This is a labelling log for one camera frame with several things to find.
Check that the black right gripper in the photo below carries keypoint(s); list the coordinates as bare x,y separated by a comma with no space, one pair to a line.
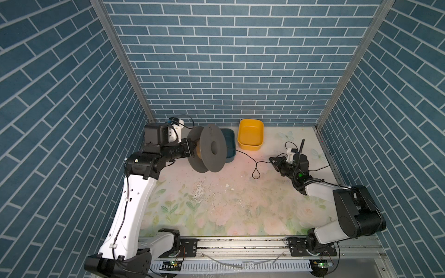
281,160

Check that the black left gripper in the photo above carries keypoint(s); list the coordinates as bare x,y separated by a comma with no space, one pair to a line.
187,150

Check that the grey perforated cable spool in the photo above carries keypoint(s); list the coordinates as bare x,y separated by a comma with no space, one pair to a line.
211,151

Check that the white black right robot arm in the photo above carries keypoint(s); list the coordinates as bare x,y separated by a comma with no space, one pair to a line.
357,214

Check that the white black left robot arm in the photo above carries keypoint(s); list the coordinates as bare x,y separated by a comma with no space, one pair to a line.
120,255

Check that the yellow plastic bin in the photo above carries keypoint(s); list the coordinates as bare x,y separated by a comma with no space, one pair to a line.
251,134

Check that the dark teal plastic bin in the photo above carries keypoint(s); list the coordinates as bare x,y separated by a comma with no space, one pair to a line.
229,136

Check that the right green circuit board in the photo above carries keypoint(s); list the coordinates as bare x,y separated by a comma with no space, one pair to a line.
320,267

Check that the green circuit board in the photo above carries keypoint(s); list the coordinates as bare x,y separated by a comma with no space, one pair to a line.
170,266
320,267

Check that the left green circuit board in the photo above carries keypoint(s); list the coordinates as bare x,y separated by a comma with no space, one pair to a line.
170,266

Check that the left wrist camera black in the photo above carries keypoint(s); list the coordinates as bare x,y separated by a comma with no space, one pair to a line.
158,133

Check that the aluminium corner post left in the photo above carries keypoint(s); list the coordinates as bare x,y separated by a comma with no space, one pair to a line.
106,22

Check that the aluminium corner post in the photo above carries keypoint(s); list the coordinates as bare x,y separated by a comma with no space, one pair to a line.
377,20
106,22

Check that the aluminium corner post right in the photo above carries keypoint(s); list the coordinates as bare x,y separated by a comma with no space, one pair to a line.
377,20

